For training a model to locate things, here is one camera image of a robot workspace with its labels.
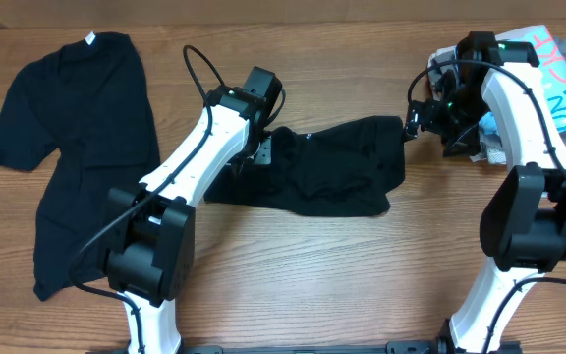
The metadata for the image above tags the patterned grey folded garment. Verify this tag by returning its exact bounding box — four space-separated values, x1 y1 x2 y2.
470 136 506 165

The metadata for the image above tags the black t-shirt with label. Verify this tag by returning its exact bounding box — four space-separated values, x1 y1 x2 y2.
0 32 160 301

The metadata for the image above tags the light blue printed t-shirt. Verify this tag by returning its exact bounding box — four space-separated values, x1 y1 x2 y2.
477 25 566 148

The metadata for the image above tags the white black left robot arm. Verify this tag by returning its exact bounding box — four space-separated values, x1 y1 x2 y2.
97 67 285 353

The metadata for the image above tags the black polo shirt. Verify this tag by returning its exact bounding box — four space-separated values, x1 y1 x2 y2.
204 116 405 217

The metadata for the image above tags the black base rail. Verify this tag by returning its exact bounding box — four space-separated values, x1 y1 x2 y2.
85 340 525 354

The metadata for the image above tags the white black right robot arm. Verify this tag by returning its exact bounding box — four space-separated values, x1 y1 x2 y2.
403 31 566 353

